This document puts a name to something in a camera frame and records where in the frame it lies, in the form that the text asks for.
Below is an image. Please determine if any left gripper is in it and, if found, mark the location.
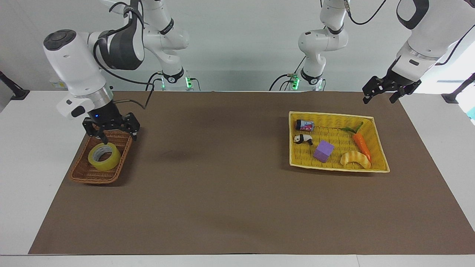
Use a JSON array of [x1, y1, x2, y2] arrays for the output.
[[362, 68, 422, 105]]

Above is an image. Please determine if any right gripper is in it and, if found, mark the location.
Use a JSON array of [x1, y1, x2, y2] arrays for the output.
[[82, 101, 141, 145]]

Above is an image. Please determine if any yellow tape roll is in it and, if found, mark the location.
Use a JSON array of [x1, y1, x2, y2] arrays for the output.
[[88, 142, 122, 172]]

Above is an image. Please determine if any brown wicker basket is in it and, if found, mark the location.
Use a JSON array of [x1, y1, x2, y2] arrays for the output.
[[69, 129, 133, 185]]

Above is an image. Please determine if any yellow woven basket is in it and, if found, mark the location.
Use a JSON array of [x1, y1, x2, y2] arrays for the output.
[[288, 111, 391, 174]]

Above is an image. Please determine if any orange toy carrot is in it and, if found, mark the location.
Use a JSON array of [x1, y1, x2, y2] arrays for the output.
[[340, 122, 372, 163]]

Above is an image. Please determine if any black stand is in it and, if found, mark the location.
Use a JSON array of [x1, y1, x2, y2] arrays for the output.
[[0, 71, 30, 101], [441, 73, 475, 105]]

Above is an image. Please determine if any yellow toy croissant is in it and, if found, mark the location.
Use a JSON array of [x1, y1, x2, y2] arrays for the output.
[[340, 150, 372, 170]]

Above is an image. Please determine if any purple cube block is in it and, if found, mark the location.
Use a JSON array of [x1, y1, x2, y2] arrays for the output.
[[313, 140, 335, 164]]

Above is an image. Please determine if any small drink can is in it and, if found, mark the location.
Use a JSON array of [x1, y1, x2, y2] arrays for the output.
[[295, 119, 315, 132]]

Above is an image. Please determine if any panda toy figure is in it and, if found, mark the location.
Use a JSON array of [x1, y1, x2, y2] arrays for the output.
[[293, 133, 314, 146]]

